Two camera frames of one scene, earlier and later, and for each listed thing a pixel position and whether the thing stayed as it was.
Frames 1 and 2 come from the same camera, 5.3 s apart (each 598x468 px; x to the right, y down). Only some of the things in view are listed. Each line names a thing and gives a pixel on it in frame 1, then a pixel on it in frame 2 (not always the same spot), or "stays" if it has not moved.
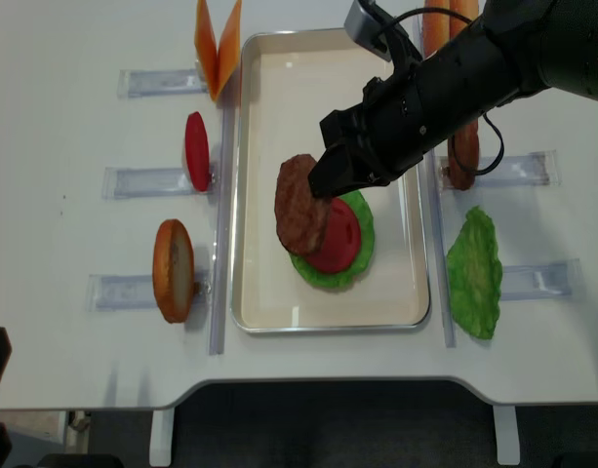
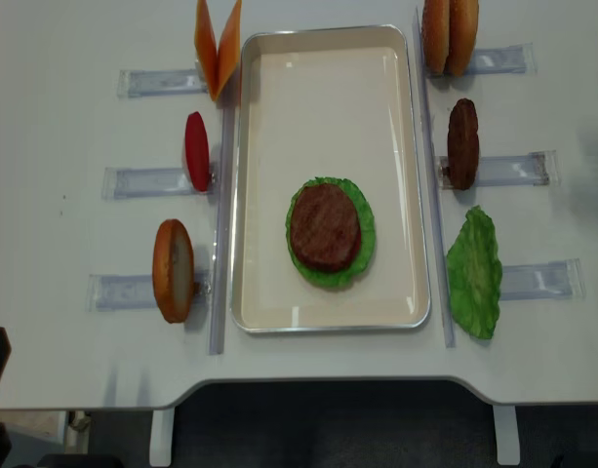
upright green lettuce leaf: x=475 y=274 stays
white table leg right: x=506 y=434 stays
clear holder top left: x=147 y=83 stays
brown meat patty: x=302 y=218 to x=325 y=226
